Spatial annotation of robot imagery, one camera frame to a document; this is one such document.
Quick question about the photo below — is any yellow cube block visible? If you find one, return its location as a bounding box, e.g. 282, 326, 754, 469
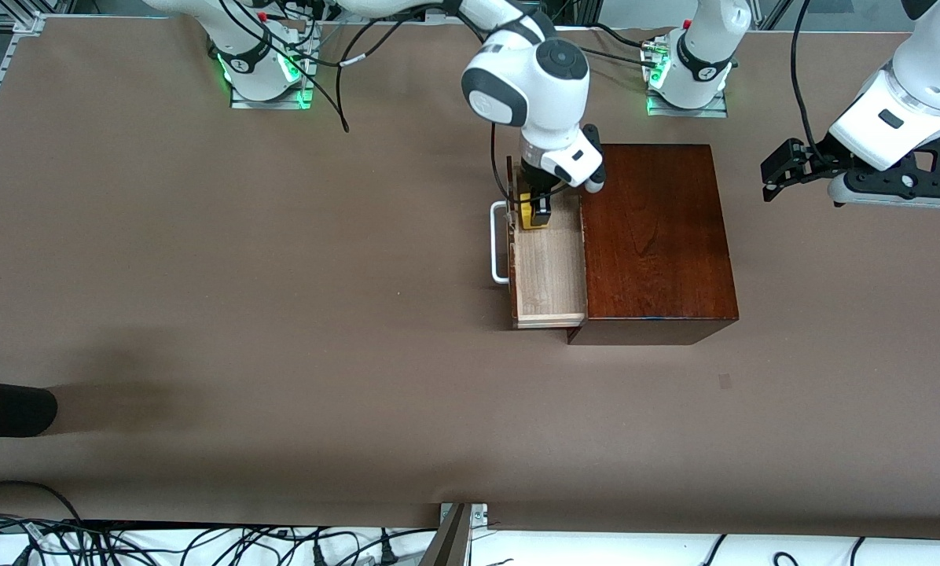
520, 193, 552, 230

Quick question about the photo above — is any wooden drawer with white handle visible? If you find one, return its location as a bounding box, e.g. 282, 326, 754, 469
490, 156, 589, 331

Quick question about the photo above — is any dark brown wooden cabinet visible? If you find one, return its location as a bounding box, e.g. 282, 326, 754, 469
568, 143, 740, 347

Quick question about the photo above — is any grey aluminium profile bar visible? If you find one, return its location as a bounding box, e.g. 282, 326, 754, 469
419, 503, 472, 566

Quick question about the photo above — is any black ribbed cylinder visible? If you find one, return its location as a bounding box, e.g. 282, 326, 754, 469
0, 380, 58, 438

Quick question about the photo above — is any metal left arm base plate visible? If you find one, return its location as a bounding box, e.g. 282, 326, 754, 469
647, 31, 729, 119

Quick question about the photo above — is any black base cable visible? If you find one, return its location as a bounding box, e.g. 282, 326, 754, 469
588, 22, 652, 51
580, 43, 661, 70

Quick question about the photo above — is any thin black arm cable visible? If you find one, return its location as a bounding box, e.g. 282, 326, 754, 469
313, 0, 471, 68

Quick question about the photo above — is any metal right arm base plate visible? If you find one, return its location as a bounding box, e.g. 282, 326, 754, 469
229, 22, 315, 111

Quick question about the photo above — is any metal corner bracket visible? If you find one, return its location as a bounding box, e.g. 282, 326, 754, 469
439, 503, 488, 526

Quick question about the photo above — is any perforated aluminium edge rail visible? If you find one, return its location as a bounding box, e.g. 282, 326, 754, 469
0, 12, 46, 166

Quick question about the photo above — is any black arched floor cable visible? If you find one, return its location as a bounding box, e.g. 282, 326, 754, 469
0, 481, 84, 526

